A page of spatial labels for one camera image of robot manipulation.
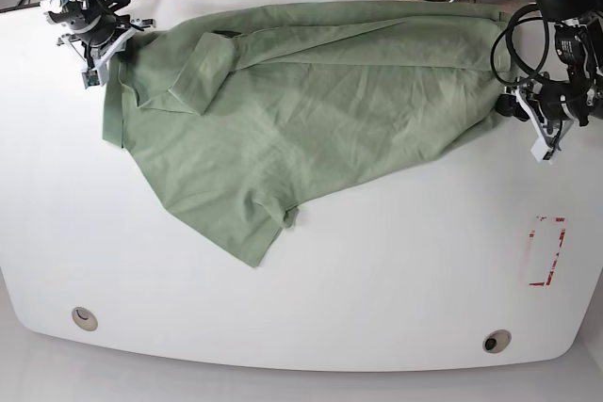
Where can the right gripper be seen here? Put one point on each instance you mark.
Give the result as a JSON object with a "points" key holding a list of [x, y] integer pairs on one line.
{"points": [[96, 41]]}

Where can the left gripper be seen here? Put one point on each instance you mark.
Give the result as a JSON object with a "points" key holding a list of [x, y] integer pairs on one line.
{"points": [[551, 111]]}

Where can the green polo shirt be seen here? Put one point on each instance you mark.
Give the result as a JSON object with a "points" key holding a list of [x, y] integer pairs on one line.
{"points": [[236, 119]]}

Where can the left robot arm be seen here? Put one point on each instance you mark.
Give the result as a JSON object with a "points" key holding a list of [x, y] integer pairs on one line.
{"points": [[573, 30]]}

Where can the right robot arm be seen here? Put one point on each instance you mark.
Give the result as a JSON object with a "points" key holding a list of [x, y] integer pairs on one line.
{"points": [[60, 11]]}

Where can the red tape rectangle marking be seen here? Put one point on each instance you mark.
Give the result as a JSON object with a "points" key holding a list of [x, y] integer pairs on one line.
{"points": [[543, 251]]}

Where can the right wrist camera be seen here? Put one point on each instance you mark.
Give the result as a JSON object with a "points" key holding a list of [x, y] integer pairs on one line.
{"points": [[95, 77]]}

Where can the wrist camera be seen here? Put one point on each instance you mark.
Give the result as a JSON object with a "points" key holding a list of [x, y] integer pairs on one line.
{"points": [[95, 77], [543, 149]]}

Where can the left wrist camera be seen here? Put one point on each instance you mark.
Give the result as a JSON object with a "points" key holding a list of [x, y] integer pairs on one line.
{"points": [[543, 149]]}

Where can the right table cable grommet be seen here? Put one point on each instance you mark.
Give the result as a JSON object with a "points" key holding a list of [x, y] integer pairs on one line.
{"points": [[496, 341]]}

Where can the table cable grommet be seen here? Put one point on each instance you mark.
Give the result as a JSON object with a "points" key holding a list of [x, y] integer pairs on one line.
{"points": [[496, 341], [84, 319]]}

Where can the left table cable grommet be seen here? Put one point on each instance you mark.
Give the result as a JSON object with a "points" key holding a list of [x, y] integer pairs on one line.
{"points": [[84, 319]]}

